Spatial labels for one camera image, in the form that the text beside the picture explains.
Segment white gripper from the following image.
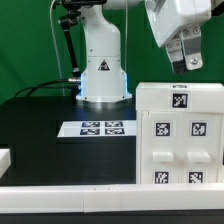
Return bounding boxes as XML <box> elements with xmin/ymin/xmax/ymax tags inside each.
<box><xmin>145</xmin><ymin>0</ymin><xmax>211</xmax><ymax>74</ymax></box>

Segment white cabinet body box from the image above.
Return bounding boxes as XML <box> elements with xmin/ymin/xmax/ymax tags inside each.
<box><xmin>136</xmin><ymin>111</ymin><xmax>222</xmax><ymax>184</ymax></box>

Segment white cabinet top block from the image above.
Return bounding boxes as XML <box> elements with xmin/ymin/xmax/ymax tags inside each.
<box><xmin>136</xmin><ymin>82</ymin><xmax>224</xmax><ymax>113</ymax></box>

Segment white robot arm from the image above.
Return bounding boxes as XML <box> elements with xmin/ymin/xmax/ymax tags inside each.
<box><xmin>77</xmin><ymin>0</ymin><xmax>212</xmax><ymax>103</ymax></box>

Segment white left fence piece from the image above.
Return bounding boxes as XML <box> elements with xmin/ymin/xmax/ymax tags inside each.
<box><xmin>0</xmin><ymin>149</ymin><xmax>11</xmax><ymax>178</ymax></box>

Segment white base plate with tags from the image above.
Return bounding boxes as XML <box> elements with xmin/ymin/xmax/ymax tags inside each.
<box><xmin>58</xmin><ymin>120</ymin><xmax>136</xmax><ymax>138</ymax></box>

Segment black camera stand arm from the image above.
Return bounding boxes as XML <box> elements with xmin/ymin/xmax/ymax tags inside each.
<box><xmin>59</xmin><ymin>0</ymin><xmax>107</xmax><ymax>77</ymax></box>

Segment white cable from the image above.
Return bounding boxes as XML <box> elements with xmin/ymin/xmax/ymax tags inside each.
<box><xmin>49</xmin><ymin>0</ymin><xmax>66</xmax><ymax>97</ymax></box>

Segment black cables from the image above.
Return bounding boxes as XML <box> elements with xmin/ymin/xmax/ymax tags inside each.
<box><xmin>13</xmin><ymin>77</ymin><xmax>82</xmax><ymax>98</ymax></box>

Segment white front fence rail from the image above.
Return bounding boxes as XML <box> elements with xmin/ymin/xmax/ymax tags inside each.
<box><xmin>0</xmin><ymin>183</ymin><xmax>224</xmax><ymax>214</ymax></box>

